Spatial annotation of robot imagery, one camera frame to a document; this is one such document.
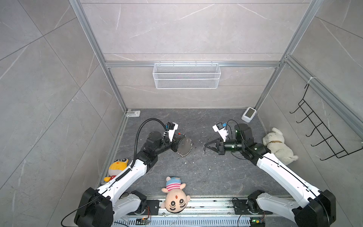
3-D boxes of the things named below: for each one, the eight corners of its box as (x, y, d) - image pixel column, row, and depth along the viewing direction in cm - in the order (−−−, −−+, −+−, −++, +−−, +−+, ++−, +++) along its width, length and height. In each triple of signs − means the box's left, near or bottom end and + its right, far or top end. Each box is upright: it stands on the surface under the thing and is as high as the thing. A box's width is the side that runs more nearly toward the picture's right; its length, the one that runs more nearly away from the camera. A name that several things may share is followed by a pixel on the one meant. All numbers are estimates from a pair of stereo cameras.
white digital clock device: (239, 118, 114) (241, 115, 112) (247, 108, 122) (248, 106, 119) (249, 123, 111) (251, 121, 108) (256, 113, 118) (258, 110, 116)
